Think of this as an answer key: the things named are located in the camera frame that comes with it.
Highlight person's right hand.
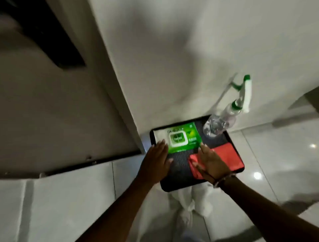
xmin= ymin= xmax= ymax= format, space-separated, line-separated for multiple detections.
xmin=192 ymin=143 xmax=236 ymax=186

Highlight person's left hand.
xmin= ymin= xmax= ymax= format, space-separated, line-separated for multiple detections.
xmin=136 ymin=139 xmax=174 ymax=187

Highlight person's left forearm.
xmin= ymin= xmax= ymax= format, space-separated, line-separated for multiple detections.
xmin=75 ymin=180 xmax=154 ymax=242

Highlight person's right forearm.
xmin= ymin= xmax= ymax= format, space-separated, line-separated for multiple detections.
xmin=219 ymin=175 xmax=319 ymax=242

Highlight black rectangular tray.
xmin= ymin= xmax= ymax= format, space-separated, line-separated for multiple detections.
xmin=150 ymin=115 xmax=245 ymax=192

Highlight green wet wipes packet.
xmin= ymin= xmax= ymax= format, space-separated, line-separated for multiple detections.
xmin=153 ymin=122 xmax=203 ymax=154

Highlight red cloth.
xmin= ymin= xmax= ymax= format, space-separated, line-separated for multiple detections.
xmin=188 ymin=143 xmax=245 ymax=180

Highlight person's white trousers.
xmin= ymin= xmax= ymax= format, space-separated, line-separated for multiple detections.
xmin=169 ymin=184 xmax=215 ymax=242

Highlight clear spray bottle green trigger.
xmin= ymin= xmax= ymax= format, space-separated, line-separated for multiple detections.
xmin=203 ymin=74 xmax=252 ymax=138

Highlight grey door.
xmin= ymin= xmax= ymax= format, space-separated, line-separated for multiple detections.
xmin=0 ymin=0 xmax=142 ymax=179

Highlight black fixture on door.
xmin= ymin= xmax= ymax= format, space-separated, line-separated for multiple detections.
xmin=0 ymin=0 xmax=87 ymax=69

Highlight beaded wrist bracelet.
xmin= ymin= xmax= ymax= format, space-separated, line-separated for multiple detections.
xmin=213 ymin=173 xmax=236 ymax=189

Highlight white door frame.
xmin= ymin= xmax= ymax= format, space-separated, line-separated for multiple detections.
xmin=46 ymin=0 xmax=146 ymax=154

